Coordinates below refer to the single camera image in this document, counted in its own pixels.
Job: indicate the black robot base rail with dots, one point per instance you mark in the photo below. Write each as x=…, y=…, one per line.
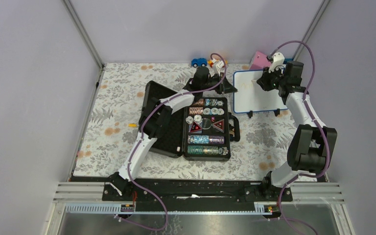
x=178, y=195

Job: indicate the clear dealer button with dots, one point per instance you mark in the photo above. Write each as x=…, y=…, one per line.
x=206, y=123

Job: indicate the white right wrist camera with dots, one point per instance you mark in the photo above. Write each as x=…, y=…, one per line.
x=276, y=59

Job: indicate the pink box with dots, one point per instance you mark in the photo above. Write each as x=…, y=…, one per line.
x=259, y=61

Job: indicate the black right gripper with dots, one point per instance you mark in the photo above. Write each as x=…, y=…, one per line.
x=264, y=81

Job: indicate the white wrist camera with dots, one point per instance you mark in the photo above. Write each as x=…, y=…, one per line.
x=218, y=67
x=276, y=59

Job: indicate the red triangle all-in marker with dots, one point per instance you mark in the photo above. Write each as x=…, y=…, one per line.
x=195, y=128

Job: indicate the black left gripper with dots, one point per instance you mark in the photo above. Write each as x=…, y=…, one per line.
x=224, y=87

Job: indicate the blue toy car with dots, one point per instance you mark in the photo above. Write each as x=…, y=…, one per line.
x=199, y=62

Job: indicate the orange toy car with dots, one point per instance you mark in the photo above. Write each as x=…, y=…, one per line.
x=211, y=62

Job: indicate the floral table cloth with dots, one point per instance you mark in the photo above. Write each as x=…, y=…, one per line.
x=108, y=140

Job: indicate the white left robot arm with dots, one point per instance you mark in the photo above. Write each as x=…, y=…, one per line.
x=154, y=122

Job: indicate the blue framed whiteboard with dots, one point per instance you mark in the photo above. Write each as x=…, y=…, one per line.
x=251, y=97

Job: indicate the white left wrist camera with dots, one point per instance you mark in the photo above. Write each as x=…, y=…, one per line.
x=218, y=67

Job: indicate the black poker chip case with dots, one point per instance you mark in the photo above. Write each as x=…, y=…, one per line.
x=211, y=145

